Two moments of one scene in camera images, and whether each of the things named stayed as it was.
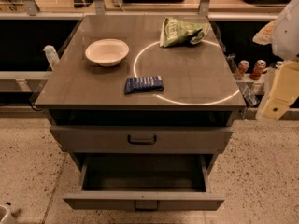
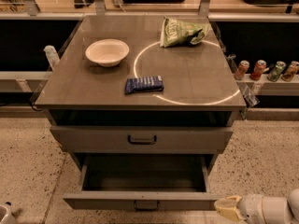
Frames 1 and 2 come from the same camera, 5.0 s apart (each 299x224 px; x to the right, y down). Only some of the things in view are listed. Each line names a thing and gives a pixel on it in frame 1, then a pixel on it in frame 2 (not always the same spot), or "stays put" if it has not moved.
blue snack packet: x=144 y=84 stays put
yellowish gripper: x=287 y=35 to x=250 y=207
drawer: x=141 y=139 stays put
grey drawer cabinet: x=142 y=93 stays put
